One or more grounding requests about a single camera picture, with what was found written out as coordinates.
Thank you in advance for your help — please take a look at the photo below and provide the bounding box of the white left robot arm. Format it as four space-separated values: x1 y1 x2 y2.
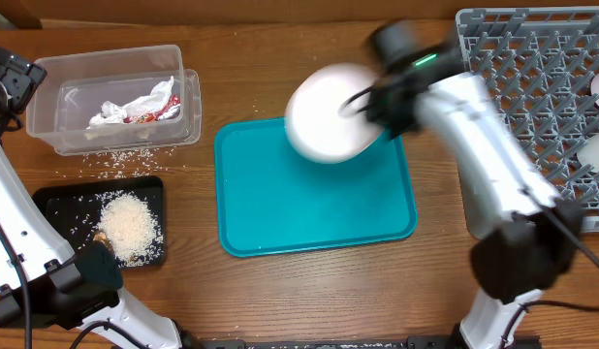
0 48 202 349

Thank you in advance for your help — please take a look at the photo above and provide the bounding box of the black tray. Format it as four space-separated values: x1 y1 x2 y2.
32 175 167 269

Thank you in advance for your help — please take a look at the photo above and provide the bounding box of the clear plastic bin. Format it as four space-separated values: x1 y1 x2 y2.
26 45 202 156

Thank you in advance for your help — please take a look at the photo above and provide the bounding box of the large white plate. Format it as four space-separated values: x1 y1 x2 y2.
284 63 384 163

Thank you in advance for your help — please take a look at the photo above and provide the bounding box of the red snack wrapper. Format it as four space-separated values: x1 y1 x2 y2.
123 94 181 124

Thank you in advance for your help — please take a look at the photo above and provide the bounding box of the brown food scrap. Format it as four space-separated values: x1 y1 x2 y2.
93 232 108 243

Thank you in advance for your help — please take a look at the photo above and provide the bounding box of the white cup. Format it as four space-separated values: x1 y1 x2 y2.
577 134 599 173

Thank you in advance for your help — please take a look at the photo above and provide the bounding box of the pile of rice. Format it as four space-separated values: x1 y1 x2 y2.
95 190 164 268

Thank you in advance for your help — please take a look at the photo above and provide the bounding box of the grey dishwasher rack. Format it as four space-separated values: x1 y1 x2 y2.
456 6 599 233

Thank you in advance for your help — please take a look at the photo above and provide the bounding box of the white tissue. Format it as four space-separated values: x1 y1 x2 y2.
88 77 174 129

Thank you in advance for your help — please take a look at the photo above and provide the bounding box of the teal plastic tray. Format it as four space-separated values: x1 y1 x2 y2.
214 118 419 258

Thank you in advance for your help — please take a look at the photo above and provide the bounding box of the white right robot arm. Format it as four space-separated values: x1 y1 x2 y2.
363 22 586 348

